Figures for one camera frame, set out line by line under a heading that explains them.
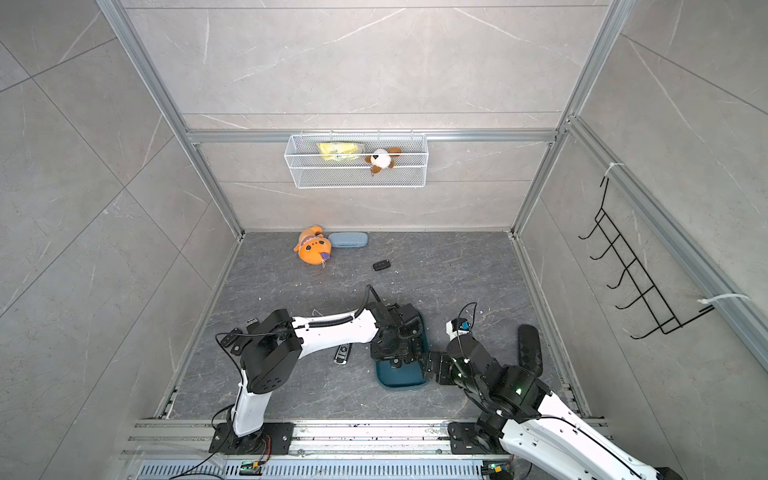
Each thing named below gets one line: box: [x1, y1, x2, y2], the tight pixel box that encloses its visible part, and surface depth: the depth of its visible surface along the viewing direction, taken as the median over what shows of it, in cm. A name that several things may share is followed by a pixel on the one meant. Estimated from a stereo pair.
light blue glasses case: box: [328, 232, 369, 247], surface depth 116 cm
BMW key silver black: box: [333, 343, 353, 365], surface depth 87 cm
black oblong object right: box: [518, 324, 543, 377], surface depth 88 cm
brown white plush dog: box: [364, 147, 403, 177], surface depth 88 cm
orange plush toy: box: [293, 225, 332, 268], surface depth 106 cm
